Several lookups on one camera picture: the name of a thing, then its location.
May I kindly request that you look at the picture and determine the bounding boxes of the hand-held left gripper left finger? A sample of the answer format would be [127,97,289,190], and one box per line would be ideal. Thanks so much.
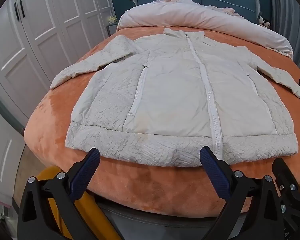
[17,148,100,240]

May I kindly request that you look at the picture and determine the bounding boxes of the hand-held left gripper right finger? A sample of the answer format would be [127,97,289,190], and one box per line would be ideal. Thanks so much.
[199,146,290,240]

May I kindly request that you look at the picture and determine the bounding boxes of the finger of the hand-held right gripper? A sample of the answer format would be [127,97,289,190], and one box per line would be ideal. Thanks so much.
[272,158,300,240]

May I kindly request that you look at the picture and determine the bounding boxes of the white padded jacket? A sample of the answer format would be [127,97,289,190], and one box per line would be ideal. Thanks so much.
[49,27,300,167]

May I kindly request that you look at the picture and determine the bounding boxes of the white cabinet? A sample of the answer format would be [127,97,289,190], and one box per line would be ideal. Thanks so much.
[0,102,27,207]

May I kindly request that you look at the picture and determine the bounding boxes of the white nightstand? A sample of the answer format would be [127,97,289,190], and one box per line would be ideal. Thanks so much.
[106,24,119,37]

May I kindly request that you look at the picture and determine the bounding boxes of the white duvet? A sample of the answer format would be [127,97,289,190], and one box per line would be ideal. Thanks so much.
[117,0,294,59]

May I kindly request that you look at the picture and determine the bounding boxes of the plush toy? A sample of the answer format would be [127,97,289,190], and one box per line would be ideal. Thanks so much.
[259,16,271,28]

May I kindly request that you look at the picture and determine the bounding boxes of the white wardrobe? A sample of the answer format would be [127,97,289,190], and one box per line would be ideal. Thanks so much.
[0,0,113,125]

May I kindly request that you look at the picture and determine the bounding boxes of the pale pink cloth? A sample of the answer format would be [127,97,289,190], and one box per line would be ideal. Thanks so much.
[162,0,243,18]

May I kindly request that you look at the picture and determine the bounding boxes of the grey bed frame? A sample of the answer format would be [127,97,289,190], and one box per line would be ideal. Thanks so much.
[95,195,230,240]

